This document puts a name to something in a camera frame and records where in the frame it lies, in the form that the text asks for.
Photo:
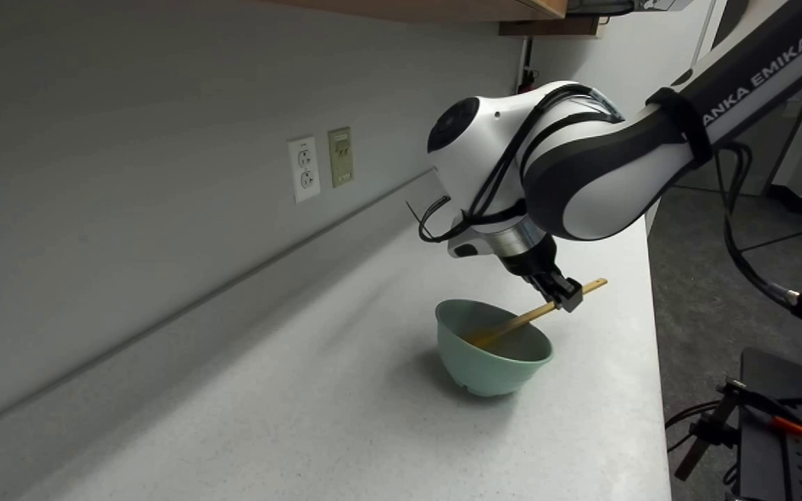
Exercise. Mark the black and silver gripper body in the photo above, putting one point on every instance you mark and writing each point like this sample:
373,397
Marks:
521,249

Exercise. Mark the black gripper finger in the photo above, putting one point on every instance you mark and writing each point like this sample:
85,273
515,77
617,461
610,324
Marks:
550,287
568,294

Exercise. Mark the yellow spatula wooden handle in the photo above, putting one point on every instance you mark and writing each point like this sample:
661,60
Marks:
511,326

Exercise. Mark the mint green bowl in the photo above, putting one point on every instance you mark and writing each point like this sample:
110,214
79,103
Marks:
489,372

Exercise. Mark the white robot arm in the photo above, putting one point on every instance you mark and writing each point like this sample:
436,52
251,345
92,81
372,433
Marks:
561,163

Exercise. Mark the black perforated board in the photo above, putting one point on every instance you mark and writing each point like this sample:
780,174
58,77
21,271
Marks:
770,454

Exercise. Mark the black tripod clamp orange handle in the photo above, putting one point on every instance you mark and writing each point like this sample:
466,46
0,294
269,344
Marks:
710,420

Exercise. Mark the beige wall switch plate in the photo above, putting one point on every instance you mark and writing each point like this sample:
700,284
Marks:
341,152

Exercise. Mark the white wall outlet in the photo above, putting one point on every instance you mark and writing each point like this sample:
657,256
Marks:
304,167

